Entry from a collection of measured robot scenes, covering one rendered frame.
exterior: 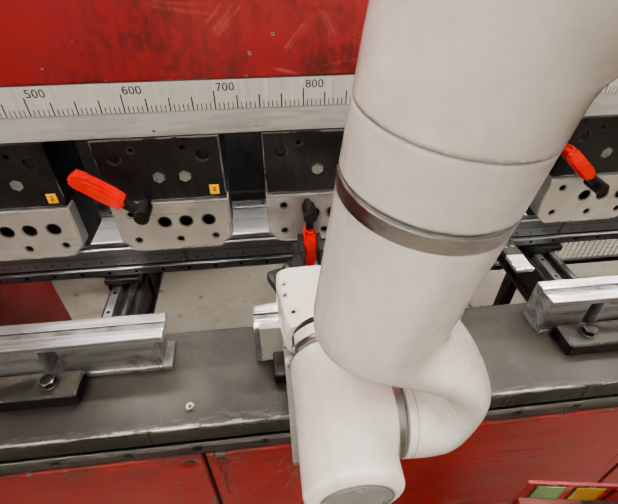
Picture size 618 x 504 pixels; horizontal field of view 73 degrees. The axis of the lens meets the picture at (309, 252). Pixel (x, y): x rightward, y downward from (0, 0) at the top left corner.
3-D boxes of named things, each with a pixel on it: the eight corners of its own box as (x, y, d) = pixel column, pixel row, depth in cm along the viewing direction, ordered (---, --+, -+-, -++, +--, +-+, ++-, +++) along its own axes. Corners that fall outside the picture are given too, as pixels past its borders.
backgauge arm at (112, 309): (103, 378, 92) (81, 338, 84) (153, 215, 141) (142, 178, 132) (140, 375, 93) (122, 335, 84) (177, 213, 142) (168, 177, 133)
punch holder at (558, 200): (532, 224, 63) (577, 118, 53) (506, 194, 70) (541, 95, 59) (624, 217, 65) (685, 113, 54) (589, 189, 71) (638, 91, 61)
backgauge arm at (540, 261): (549, 336, 102) (573, 296, 93) (451, 196, 150) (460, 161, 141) (580, 333, 102) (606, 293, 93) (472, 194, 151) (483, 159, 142)
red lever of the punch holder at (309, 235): (304, 270, 59) (303, 213, 53) (301, 251, 62) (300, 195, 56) (316, 269, 59) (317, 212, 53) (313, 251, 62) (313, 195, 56)
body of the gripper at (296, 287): (281, 371, 47) (276, 299, 55) (371, 362, 48) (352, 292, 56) (278, 328, 42) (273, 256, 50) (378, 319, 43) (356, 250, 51)
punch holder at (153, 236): (126, 252, 58) (85, 142, 48) (138, 217, 65) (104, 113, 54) (234, 245, 60) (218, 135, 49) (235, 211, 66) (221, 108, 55)
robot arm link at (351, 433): (386, 336, 41) (293, 338, 40) (431, 475, 31) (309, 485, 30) (370, 384, 46) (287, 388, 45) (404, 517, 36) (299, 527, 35)
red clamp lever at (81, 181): (68, 175, 46) (151, 218, 50) (79, 158, 49) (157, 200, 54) (61, 187, 47) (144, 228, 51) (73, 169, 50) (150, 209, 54)
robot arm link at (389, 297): (588, 139, 25) (430, 387, 46) (326, 125, 23) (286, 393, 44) (703, 241, 19) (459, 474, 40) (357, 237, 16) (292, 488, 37)
